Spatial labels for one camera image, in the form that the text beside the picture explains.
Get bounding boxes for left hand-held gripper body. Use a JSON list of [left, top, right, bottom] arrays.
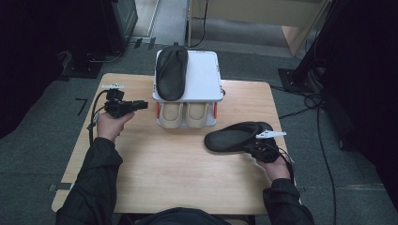
[[100, 82, 136, 119]]

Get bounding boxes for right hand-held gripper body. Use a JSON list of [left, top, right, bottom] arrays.
[[250, 129, 287, 164]]

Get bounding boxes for black flip-flop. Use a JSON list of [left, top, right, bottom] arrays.
[[155, 45, 190, 102], [204, 121, 275, 155]]

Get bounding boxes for cream clog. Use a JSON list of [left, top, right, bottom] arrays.
[[157, 101, 185, 129], [185, 101, 211, 128]]

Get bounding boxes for white shoe rack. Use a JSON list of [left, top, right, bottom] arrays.
[[152, 49, 225, 129]]

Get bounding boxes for person's right hand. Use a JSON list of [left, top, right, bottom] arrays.
[[257, 156, 292, 183]]

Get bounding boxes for person's left hand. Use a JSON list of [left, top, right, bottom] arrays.
[[96, 111, 136, 143]]

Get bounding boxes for black floor tape mark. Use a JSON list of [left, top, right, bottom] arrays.
[[74, 97, 89, 116]]

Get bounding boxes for black stand base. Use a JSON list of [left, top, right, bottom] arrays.
[[56, 50, 124, 80]]

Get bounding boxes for black metal stand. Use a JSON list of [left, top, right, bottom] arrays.
[[277, 0, 345, 94]]

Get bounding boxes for dark cabinet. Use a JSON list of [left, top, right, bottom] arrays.
[[101, 0, 139, 54]]

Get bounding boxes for person's dark torso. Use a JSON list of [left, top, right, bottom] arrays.
[[118, 205, 252, 225]]

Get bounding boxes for wooden cabinet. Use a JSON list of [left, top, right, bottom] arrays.
[[187, 0, 332, 58]]

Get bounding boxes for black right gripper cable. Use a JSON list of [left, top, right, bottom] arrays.
[[271, 144, 296, 186]]

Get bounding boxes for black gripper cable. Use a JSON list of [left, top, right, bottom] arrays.
[[87, 89, 109, 146], [271, 144, 296, 186]]

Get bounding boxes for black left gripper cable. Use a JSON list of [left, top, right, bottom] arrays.
[[87, 89, 109, 146]]

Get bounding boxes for short black floor cable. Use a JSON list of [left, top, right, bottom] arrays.
[[270, 83, 317, 121]]

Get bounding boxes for long black floor cable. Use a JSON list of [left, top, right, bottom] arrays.
[[303, 92, 338, 225]]

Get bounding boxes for hanging black cable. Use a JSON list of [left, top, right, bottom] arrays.
[[190, 0, 209, 49]]

